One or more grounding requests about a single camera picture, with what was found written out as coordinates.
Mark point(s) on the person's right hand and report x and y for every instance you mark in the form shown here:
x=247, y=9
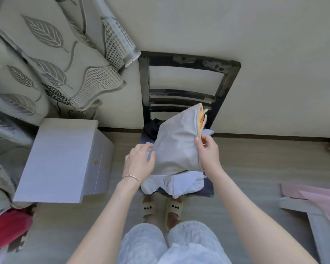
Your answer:
x=211, y=156

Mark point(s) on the person's left hand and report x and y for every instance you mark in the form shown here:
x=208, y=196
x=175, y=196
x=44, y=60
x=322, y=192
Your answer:
x=136, y=164

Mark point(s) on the grey-green cushion cover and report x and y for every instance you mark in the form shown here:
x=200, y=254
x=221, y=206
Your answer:
x=176, y=145

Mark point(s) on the person's right forearm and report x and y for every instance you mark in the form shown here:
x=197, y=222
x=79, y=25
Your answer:
x=258, y=225

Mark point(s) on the person's left forearm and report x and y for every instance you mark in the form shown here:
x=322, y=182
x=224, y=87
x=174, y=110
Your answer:
x=104, y=228

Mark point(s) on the person's white trousers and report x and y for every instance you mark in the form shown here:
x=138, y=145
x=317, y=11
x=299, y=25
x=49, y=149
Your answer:
x=192, y=241

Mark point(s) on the folded clothes pile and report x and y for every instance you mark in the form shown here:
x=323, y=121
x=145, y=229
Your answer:
x=181, y=184

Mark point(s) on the beige slipper with face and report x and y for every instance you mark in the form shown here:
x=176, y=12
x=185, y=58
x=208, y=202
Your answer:
x=148, y=207
x=173, y=207

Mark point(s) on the white plastic bin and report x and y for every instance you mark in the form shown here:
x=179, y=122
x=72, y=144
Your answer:
x=57, y=162

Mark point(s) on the black metal rack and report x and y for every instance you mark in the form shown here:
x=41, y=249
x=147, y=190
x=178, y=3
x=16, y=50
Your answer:
x=187, y=61

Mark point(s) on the pink bed sheet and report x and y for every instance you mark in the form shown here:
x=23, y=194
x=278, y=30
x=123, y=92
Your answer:
x=324, y=200

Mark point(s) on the grey bed base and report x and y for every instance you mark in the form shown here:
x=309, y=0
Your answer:
x=321, y=239

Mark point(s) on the red plastic bag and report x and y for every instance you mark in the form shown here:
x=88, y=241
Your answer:
x=8, y=228

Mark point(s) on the grey leaf patterned curtain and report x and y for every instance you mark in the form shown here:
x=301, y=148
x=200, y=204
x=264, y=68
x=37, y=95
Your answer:
x=44, y=52

